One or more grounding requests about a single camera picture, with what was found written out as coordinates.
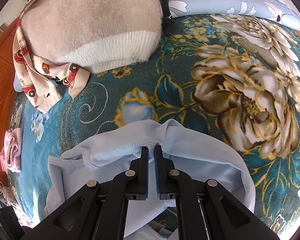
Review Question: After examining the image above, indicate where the orange wooden headboard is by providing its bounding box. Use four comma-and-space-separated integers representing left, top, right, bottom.
0, 21, 17, 186

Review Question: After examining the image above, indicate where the pink folded towel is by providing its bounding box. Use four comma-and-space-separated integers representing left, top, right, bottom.
0, 128, 23, 173

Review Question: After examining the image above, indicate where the cream car print garment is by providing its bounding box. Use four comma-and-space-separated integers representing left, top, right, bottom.
12, 0, 90, 114

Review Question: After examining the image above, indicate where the teal floral bed blanket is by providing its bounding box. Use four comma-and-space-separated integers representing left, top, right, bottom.
8, 15, 300, 239

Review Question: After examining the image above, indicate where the beige fuzzy sweater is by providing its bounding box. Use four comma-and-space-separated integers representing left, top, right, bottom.
21, 0, 162, 73

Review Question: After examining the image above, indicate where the light blue sweatshirt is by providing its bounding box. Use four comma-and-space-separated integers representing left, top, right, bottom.
45, 119, 256, 239

